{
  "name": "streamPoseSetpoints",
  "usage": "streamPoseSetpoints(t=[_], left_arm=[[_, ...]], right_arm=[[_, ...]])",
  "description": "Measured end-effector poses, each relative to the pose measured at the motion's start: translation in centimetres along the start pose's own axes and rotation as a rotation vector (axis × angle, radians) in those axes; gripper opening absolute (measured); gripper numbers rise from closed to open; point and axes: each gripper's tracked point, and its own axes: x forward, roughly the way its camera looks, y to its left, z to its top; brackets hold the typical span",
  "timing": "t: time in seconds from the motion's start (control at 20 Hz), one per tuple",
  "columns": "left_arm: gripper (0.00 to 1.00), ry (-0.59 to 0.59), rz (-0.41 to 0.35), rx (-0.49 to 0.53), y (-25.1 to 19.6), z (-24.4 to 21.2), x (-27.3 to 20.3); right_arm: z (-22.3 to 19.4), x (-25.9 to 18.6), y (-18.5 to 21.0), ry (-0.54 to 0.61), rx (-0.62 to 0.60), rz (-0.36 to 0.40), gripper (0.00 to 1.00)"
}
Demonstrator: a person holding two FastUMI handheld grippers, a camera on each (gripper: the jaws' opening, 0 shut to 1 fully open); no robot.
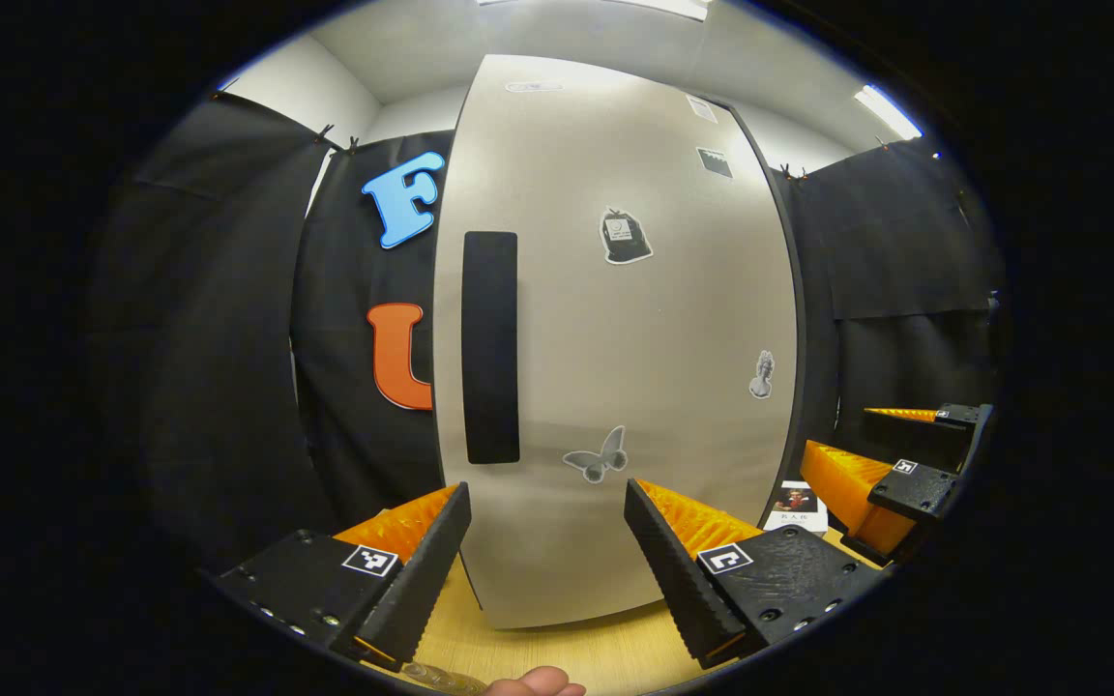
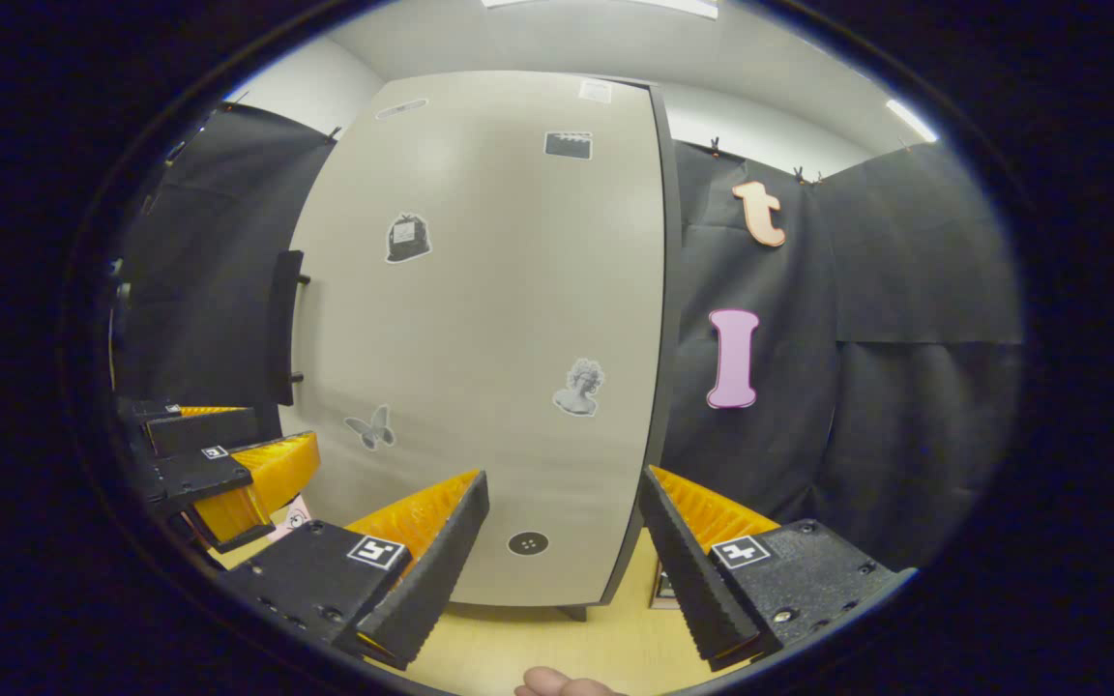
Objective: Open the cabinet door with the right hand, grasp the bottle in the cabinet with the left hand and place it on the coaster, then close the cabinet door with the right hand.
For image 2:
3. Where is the black door handle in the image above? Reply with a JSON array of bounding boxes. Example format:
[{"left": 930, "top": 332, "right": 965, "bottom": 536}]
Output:
[{"left": 265, "top": 249, "right": 313, "bottom": 407}]

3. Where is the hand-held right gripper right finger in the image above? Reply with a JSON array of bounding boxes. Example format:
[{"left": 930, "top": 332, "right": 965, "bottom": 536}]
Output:
[{"left": 636, "top": 465, "right": 917, "bottom": 674}]

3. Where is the grey cabinet door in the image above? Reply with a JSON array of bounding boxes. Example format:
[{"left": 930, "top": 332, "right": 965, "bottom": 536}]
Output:
[{"left": 289, "top": 70, "right": 666, "bottom": 608}]

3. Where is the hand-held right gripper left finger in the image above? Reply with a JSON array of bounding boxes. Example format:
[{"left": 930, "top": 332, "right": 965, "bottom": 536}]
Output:
[{"left": 217, "top": 470, "right": 491, "bottom": 672}]

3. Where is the pink card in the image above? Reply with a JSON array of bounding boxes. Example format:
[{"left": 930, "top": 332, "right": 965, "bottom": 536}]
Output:
[{"left": 265, "top": 496, "right": 313, "bottom": 542}]

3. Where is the black backdrop cloth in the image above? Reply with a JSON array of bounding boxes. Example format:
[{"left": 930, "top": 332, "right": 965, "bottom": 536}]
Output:
[{"left": 112, "top": 101, "right": 1022, "bottom": 571}]

